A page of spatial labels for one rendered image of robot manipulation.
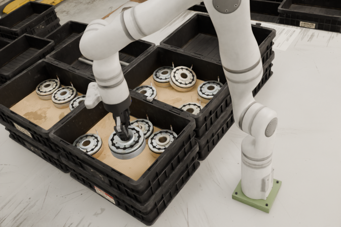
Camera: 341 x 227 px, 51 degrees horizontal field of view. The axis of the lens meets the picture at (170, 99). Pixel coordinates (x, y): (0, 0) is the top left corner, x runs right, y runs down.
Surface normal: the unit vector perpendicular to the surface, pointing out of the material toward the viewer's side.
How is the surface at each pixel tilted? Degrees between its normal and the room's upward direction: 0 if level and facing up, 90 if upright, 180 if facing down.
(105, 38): 78
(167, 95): 0
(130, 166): 0
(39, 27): 90
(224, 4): 98
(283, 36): 0
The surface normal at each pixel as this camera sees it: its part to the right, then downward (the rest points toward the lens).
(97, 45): 0.13, 0.47
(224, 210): -0.14, -0.75
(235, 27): 0.03, 0.76
